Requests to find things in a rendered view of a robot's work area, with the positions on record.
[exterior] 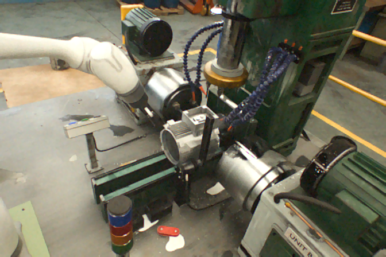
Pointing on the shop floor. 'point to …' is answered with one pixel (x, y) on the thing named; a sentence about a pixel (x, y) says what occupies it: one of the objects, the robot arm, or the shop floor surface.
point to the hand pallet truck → (201, 7)
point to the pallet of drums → (155, 6)
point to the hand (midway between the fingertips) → (158, 124)
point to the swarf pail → (382, 64)
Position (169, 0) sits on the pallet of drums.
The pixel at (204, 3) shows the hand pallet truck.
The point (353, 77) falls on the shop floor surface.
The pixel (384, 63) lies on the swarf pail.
